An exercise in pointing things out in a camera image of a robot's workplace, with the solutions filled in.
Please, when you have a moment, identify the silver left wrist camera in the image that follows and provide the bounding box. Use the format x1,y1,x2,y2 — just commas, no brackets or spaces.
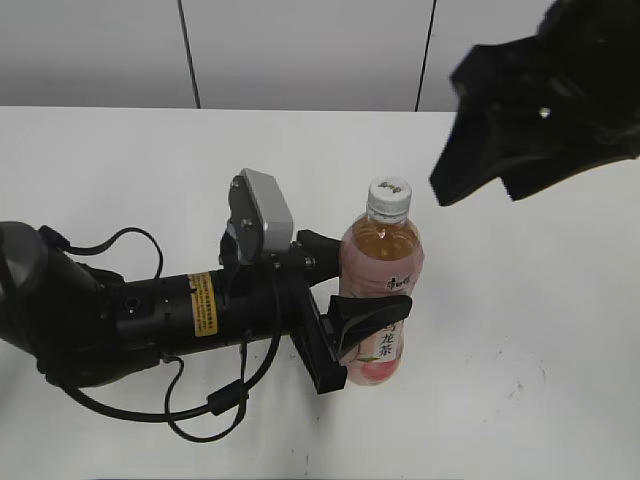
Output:
227,168,294,265

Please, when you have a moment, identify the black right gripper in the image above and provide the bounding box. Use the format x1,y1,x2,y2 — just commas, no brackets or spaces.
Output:
429,1,639,206

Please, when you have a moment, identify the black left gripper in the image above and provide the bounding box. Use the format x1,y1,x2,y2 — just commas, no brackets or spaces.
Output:
218,227,413,394

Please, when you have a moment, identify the pink oolong tea bottle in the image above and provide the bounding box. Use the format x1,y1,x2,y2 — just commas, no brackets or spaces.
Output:
339,208,424,386

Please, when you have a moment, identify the black camera cable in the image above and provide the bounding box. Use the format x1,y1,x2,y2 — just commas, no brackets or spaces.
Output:
39,227,284,443

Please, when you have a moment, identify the white bottle cap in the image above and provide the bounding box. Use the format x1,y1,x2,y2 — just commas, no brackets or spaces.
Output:
366,176,412,223

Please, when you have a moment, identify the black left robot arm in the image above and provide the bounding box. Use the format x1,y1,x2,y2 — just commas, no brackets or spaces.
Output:
1,222,412,394

